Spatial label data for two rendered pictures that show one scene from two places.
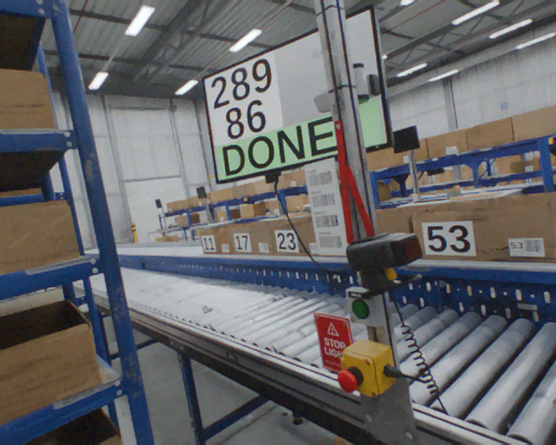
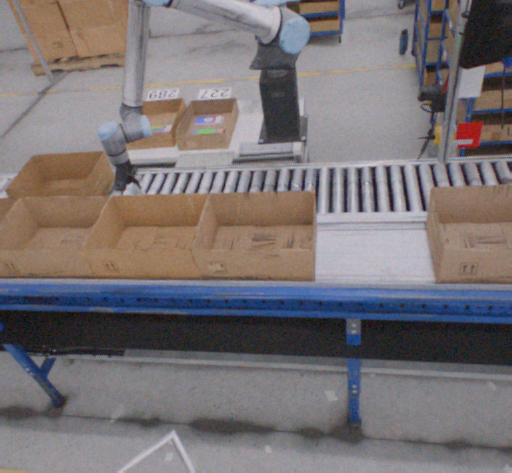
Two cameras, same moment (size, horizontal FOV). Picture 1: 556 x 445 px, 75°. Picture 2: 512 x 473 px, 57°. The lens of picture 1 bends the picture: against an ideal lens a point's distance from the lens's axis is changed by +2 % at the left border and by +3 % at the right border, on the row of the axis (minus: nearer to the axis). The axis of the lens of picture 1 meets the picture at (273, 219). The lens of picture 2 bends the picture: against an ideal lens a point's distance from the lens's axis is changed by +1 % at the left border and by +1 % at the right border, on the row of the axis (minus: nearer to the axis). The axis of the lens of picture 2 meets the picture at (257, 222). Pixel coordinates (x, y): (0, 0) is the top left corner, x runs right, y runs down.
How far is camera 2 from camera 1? 262 cm
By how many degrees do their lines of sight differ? 125
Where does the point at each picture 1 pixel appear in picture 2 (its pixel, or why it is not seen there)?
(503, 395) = (409, 177)
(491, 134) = not seen: outside the picture
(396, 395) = (435, 151)
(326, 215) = (471, 78)
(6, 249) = not seen: hidden behind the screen
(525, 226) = (447, 200)
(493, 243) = (471, 209)
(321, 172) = not seen: hidden behind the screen
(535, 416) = (394, 172)
